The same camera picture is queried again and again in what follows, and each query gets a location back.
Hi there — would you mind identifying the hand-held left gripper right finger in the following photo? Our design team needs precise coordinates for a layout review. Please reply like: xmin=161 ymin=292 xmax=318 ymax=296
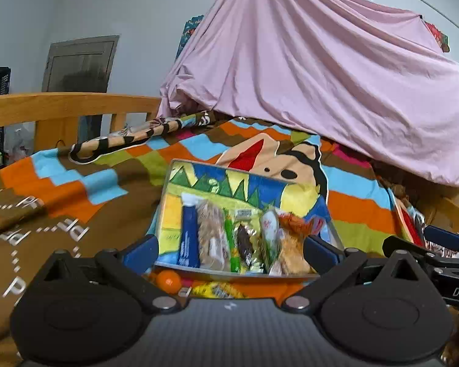
xmin=282 ymin=234 xmax=423 ymax=311

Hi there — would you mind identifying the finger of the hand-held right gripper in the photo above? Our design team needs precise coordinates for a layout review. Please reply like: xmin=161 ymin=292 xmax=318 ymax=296
xmin=424 ymin=225 xmax=459 ymax=256
xmin=382 ymin=236 xmax=440 ymax=267

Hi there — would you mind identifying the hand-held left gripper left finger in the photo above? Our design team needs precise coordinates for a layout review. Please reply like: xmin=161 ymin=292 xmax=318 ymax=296
xmin=40 ymin=235 xmax=181 ymax=311

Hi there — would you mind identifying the orange snack packet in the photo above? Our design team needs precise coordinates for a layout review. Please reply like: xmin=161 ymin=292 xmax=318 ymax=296
xmin=277 ymin=214 xmax=324 ymax=276

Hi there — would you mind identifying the green white snack packet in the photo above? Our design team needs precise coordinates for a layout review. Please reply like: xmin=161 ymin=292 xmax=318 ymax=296
xmin=260 ymin=208 xmax=282 ymax=274

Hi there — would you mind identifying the beige nut packet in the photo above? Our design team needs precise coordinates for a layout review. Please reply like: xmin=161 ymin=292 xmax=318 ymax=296
xmin=196 ymin=200 xmax=232 ymax=270

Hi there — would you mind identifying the dark brown snack packet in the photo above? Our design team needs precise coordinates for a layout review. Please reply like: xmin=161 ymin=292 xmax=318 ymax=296
xmin=235 ymin=224 xmax=255 ymax=266

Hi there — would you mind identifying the green candy stick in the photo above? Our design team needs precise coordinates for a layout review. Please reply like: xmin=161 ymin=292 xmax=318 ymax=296
xmin=224 ymin=208 xmax=241 ymax=274

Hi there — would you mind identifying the grey box with colourful print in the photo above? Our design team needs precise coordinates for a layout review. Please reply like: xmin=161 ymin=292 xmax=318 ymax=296
xmin=153 ymin=158 xmax=345 ymax=280

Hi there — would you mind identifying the orange ball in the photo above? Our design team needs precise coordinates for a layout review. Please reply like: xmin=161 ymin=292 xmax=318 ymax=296
xmin=155 ymin=269 xmax=182 ymax=295

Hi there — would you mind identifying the yellow green snack packet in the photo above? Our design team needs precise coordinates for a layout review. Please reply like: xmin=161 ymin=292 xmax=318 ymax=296
xmin=191 ymin=281 xmax=247 ymax=299

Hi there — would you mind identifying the colourful printed blanket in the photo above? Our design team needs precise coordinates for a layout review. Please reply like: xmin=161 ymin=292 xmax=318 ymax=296
xmin=0 ymin=117 xmax=459 ymax=367

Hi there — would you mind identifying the striped rolled cloth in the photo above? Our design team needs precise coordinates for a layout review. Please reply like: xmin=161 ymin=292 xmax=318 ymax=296
xmin=69 ymin=111 xmax=215 ymax=161

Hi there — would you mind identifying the white plastic bag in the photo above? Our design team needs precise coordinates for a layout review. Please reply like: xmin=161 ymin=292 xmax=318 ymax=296
xmin=6 ymin=126 xmax=35 ymax=161

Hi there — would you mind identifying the pink bed sheet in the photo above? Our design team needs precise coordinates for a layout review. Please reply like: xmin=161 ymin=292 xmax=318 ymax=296
xmin=157 ymin=0 xmax=459 ymax=192

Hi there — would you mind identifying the grey door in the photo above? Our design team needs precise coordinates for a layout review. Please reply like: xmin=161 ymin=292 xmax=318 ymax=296
xmin=42 ymin=35 xmax=120 ymax=94

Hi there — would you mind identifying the red floral cloth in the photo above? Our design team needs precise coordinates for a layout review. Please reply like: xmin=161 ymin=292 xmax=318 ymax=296
xmin=421 ymin=17 xmax=450 ymax=52

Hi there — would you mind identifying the teal floral cloth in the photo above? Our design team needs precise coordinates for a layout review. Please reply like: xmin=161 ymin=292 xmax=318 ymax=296
xmin=175 ymin=15 xmax=204 ymax=60

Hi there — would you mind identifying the wooden bed frame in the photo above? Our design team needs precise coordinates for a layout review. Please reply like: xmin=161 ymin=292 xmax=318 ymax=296
xmin=0 ymin=92 xmax=162 ymax=154

